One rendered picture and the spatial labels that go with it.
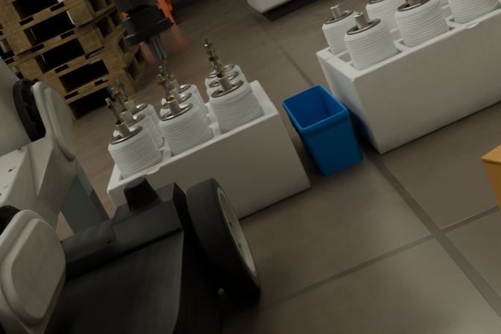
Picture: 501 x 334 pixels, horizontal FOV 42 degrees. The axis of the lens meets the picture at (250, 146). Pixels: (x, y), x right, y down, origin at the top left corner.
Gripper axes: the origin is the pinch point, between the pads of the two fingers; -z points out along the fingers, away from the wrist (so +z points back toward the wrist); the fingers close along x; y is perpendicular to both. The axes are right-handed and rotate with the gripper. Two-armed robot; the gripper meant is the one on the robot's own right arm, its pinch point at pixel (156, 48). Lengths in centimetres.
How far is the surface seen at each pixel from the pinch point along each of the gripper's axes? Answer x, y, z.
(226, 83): 0.5, 27.4, -10.3
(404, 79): -27, 48, -24
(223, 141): 8.3, 30.8, -19.6
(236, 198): 10.6, 29.6, -32.2
